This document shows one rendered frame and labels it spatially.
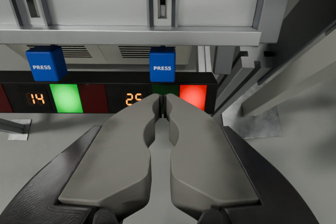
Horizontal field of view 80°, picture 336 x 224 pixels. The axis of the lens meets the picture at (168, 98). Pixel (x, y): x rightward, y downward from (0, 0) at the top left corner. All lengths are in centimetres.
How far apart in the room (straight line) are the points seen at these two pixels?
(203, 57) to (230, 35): 48
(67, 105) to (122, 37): 12
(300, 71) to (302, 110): 49
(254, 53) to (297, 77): 34
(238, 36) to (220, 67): 7
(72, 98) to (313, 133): 99
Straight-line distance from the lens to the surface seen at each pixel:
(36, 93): 26
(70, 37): 19
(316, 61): 57
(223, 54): 24
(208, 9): 19
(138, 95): 23
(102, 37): 18
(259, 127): 96
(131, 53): 83
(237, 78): 31
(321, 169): 108
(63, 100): 25
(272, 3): 20
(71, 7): 21
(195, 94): 22
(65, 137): 97
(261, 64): 29
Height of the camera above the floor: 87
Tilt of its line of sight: 72 degrees down
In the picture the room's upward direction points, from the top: 2 degrees clockwise
